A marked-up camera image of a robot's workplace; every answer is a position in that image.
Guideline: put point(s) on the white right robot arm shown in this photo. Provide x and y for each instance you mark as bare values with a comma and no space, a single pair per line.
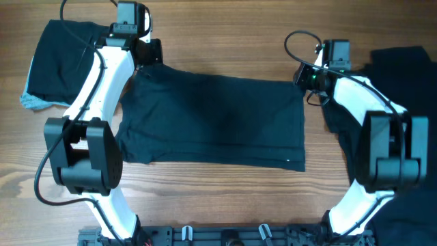
391,153

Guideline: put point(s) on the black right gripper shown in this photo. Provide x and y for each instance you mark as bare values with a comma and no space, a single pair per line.
303,76

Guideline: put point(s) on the folded dark clothes stack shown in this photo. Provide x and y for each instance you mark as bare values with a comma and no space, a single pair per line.
61,63

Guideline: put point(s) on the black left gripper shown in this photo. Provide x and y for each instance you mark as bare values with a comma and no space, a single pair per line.
157,57

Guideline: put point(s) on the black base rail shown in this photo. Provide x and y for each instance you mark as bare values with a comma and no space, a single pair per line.
290,235

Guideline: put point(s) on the dark teal t-shirt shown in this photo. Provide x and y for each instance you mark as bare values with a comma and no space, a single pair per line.
177,116

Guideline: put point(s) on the grey folded garment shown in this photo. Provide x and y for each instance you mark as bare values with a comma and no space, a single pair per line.
35,103

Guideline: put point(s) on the dark clothes pile right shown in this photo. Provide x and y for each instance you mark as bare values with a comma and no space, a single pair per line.
407,77

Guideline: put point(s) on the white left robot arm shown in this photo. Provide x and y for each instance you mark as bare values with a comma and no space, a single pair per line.
82,150

